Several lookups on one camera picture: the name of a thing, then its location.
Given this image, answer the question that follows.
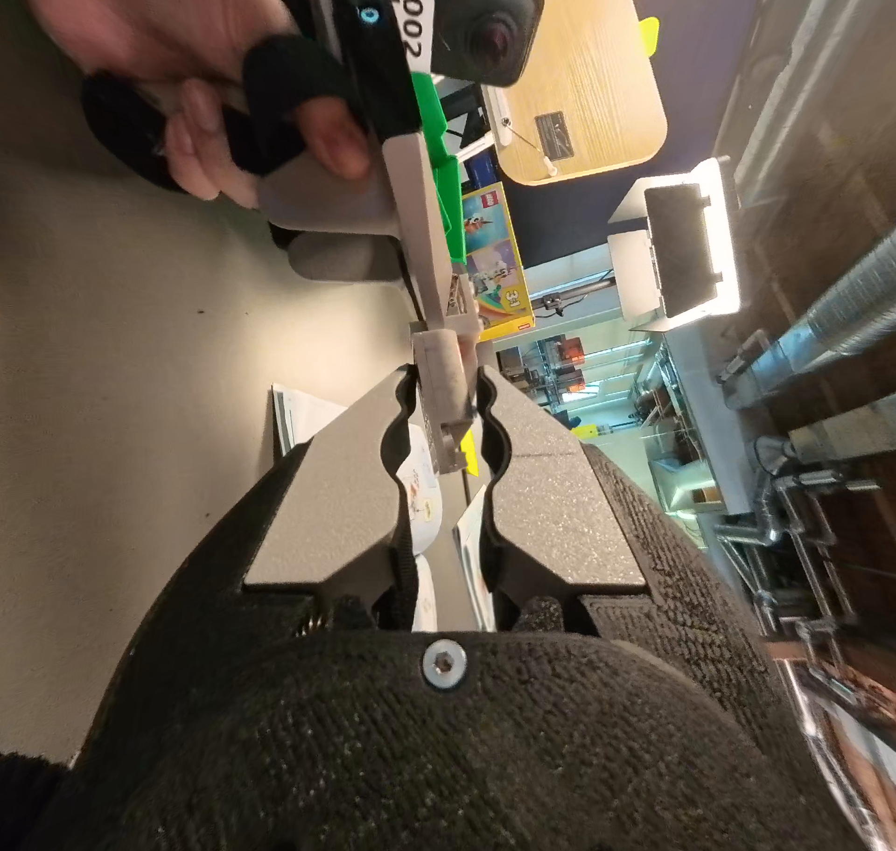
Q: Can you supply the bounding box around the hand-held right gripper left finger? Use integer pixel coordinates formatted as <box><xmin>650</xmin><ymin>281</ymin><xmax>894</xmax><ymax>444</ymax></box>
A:
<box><xmin>245</xmin><ymin>367</ymin><xmax>410</xmax><ymax>591</ymax></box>

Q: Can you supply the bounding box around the white toy brick assembly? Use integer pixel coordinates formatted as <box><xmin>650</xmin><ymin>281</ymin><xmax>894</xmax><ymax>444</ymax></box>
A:
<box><xmin>409</xmin><ymin>273</ymin><xmax>485</xmax><ymax>475</ymax></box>

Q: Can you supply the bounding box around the person's left hand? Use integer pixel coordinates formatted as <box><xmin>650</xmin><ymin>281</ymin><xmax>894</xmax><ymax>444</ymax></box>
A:
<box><xmin>14</xmin><ymin>0</ymin><xmax>373</xmax><ymax>209</ymax></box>

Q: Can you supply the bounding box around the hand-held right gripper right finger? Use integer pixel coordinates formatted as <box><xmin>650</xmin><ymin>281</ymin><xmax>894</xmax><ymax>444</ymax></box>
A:
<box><xmin>478</xmin><ymin>368</ymin><xmax>646</xmax><ymax>595</ymax></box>

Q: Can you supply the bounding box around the yellow toy set box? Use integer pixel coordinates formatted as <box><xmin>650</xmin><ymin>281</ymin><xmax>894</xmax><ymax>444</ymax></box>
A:
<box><xmin>458</xmin><ymin>181</ymin><xmax>537</xmax><ymax>340</ymax></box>

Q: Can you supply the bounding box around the pale blue instruction booklet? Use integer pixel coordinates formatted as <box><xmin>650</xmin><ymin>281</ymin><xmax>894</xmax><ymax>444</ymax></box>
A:
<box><xmin>272</xmin><ymin>382</ymin><xmax>443</xmax><ymax>631</ymax></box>

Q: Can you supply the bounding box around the green plastic bin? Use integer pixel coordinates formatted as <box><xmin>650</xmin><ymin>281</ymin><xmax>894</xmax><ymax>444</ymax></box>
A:
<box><xmin>409</xmin><ymin>70</ymin><xmax>468</xmax><ymax>265</ymax></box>

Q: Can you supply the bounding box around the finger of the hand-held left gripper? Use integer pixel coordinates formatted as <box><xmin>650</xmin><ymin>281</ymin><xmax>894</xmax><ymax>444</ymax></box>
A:
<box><xmin>384</xmin><ymin>132</ymin><xmax>471</xmax><ymax>337</ymax></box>

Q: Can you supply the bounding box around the panel light on stand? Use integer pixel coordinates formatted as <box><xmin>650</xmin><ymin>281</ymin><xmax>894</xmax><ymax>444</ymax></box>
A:
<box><xmin>608</xmin><ymin>157</ymin><xmax>743</xmax><ymax>335</ymax></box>

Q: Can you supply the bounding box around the silver ventilation duct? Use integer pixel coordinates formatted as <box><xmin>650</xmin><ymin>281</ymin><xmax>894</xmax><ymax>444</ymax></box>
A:
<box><xmin>721</xmin><ymin>231</ymin><xmax>896</xmax><ymax>411</ymax></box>

